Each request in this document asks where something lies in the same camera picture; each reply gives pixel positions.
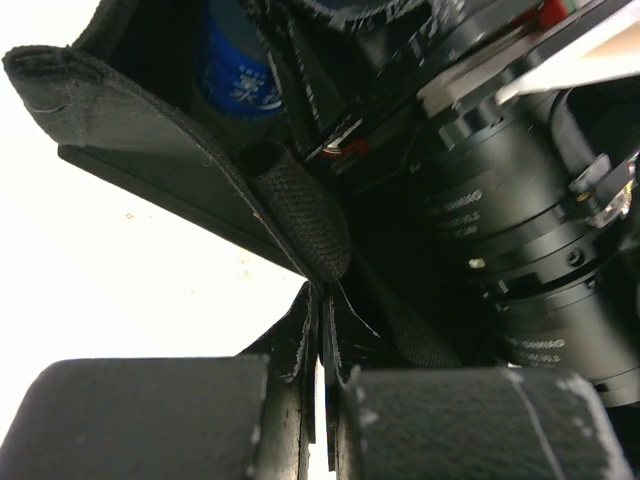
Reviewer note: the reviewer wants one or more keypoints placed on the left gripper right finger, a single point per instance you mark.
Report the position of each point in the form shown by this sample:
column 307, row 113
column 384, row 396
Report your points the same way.
column 389, row 420

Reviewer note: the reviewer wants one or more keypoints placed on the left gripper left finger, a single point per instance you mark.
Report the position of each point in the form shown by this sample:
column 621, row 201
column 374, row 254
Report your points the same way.
column 249, row 416

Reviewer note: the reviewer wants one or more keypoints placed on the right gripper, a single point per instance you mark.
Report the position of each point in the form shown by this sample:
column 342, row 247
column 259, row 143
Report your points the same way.
column 355, row 73

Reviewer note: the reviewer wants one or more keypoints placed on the black canvas bag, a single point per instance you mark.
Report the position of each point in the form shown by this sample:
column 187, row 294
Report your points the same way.
column 117, row 102

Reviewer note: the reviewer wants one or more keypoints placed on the blue label water bottle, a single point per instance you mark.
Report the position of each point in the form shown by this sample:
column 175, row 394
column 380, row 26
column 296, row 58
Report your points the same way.
column 234, row 91

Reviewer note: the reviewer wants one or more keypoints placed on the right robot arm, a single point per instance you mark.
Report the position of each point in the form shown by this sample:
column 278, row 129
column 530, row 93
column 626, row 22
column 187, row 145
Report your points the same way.
column 497, row 144

